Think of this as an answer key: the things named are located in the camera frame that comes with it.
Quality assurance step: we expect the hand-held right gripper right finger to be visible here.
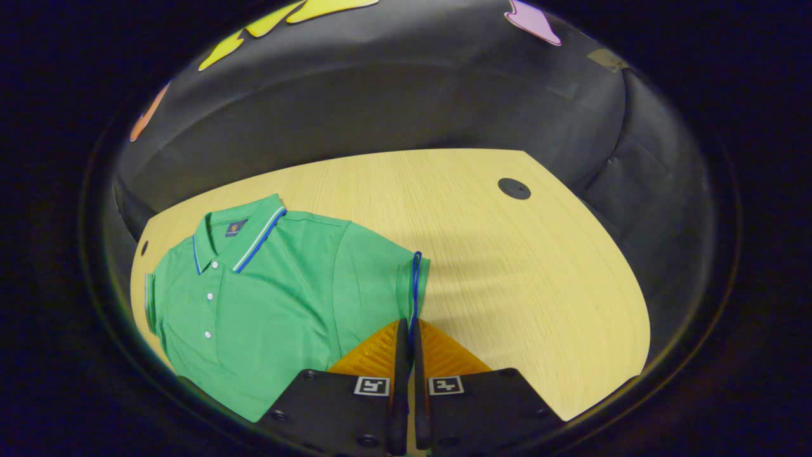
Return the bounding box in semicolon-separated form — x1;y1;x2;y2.
414;319;566;457

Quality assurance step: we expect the green T-shirt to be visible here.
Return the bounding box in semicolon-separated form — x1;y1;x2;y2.
145;194;431;423

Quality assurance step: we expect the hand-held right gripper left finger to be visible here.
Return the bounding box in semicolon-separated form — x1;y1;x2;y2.
259;319;410;457

